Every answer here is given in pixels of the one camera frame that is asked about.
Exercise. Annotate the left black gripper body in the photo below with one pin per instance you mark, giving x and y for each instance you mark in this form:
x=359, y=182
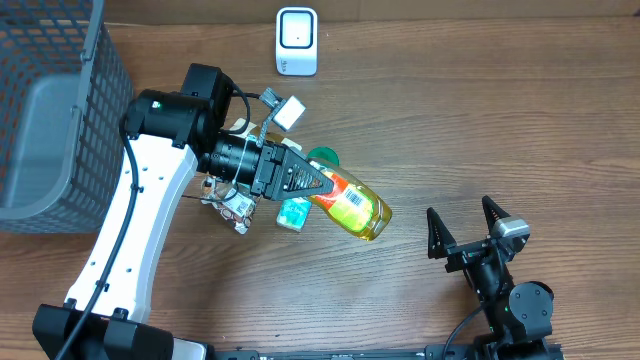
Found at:
x=237, y=159

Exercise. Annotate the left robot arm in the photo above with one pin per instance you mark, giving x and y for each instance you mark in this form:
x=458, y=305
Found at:
x=168, y=138

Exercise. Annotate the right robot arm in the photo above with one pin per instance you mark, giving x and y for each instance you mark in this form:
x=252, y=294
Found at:
x=518, y=315

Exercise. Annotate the brown white snack wrapper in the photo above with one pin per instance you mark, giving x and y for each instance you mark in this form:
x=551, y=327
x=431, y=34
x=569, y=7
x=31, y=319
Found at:
x=238, y=211

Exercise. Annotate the green lid jar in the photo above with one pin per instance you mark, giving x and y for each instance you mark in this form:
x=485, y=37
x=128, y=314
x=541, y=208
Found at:
x=326, y=154

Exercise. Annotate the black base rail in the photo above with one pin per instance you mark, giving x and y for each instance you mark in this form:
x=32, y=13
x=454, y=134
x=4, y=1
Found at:
x=330, y=355

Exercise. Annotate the grey plastic mesh basket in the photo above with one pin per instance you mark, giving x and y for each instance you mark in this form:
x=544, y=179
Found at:
x=64, y=89

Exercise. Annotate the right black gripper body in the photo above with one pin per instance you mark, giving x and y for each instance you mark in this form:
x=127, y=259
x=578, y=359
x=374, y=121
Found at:
x=465, y=255

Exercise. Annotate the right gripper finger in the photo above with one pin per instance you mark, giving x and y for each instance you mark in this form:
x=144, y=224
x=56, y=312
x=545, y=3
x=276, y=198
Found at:
x=440, y=239
x=492, y=212

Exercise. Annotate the yellow dish soap bottle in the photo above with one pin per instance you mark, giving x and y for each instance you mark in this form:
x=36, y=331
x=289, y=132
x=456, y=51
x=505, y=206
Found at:
x=351, y=204

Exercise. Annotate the teal white tissue pack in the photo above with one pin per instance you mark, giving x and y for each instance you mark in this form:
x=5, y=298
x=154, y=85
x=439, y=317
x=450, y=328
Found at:
x=293, y=213

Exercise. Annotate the white barcode scanner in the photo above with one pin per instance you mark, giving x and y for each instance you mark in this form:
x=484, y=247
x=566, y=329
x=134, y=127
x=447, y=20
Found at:
x=296, y=41

